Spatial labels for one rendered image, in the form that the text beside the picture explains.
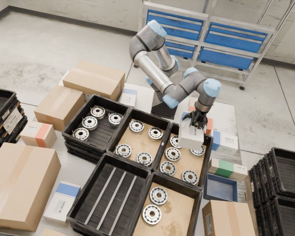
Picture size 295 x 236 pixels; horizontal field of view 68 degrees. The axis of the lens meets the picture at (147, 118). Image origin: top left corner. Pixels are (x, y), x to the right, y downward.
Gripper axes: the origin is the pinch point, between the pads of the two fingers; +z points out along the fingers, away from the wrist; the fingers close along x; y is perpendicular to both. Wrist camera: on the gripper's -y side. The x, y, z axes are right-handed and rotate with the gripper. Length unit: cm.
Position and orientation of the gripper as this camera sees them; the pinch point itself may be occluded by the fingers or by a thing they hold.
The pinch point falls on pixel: (191, 128)
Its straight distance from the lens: 125.7
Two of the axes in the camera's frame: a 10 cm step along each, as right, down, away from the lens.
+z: -1.2, 6.4, 7.6
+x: 9.8, 2.1, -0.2
